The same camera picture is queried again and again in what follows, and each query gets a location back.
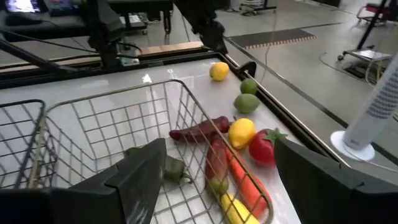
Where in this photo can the black table clamp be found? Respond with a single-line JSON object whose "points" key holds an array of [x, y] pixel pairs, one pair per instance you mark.
{"points": [[250, 66]]}

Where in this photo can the white tower fan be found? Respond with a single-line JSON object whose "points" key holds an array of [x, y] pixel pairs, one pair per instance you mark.
{"points": [[370, 118]]}

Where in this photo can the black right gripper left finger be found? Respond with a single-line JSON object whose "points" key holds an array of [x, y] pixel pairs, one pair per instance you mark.
{"points": [[133, 186]]}

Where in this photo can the black mat hazard-striped edge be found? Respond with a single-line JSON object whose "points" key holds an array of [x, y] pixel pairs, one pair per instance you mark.
{"points": [[270, 37]]}

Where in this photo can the black desk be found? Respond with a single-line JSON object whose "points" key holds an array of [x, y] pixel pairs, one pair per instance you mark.
{"points": [[62, 25]]}

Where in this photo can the dark green lime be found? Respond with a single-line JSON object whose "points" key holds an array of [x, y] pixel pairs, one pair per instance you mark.
{"points": [[248, 86]]}

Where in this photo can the red tomato green stem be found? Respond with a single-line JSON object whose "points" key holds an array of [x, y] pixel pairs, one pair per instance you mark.
{"points": [[262, 151]]}

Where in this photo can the black rolling stand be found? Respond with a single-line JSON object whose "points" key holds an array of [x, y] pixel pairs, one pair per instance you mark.
{"points": [[367, 54]]}

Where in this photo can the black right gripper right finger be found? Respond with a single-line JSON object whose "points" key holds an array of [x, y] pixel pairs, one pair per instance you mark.
{"points": [[335, 199]]}

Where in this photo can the black metal table frame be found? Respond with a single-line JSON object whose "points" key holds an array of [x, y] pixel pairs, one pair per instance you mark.
{"points": [[46, 79]]}

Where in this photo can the yellow lemon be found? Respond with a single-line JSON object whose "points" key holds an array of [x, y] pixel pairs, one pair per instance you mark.
{"points": [[241, 132], [219, 71]]}

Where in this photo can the orange carrot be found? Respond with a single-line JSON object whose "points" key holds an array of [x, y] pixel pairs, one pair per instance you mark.
{"points": [[248, 186]]}

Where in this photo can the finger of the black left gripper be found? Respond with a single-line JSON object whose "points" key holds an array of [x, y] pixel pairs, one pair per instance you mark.
{"points": [[216, 42]]}

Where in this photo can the dark red chili pepper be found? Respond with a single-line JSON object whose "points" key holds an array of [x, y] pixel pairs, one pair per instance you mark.
{"points": [[199, 130]]}

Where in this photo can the laptop with blue screen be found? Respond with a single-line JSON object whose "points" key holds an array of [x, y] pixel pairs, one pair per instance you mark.
{"points": [[21, 5]]}

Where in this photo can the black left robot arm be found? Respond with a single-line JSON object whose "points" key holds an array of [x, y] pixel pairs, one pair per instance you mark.
{"points": [[104, 31]]}

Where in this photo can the red pepper green tip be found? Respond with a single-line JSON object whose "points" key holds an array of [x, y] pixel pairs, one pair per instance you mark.
{"points": [[216, 168]]}

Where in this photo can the yellow banana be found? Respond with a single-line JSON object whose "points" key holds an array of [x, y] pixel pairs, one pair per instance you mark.
{"points": [[237, 211]]}

